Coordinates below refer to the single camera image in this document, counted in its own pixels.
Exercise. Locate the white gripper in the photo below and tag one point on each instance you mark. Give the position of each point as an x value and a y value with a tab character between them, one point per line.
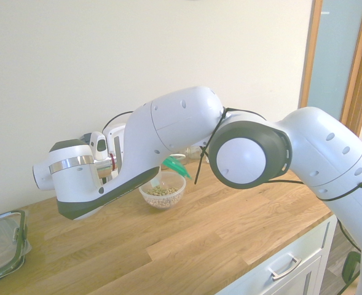
114	132

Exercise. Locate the green round container lid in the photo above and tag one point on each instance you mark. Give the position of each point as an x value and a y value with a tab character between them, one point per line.
176	166

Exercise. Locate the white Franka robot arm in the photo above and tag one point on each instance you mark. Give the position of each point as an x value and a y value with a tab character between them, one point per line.
322	147

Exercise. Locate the black container with clear lid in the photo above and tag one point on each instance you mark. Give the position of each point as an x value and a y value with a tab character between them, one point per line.
2	242

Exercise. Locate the clear bowl with cereal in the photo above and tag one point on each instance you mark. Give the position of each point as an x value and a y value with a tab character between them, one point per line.
163	195

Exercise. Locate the white cabinet front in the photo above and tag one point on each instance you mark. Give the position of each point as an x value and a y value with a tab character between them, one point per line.
276	246

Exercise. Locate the wooden framed glass door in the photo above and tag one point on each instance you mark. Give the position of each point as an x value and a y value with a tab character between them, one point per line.
334	61

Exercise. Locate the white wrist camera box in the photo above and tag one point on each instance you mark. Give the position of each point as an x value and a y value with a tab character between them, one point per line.
99	144

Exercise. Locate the dark green curved frame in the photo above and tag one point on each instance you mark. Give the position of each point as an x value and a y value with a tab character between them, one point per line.
351	267

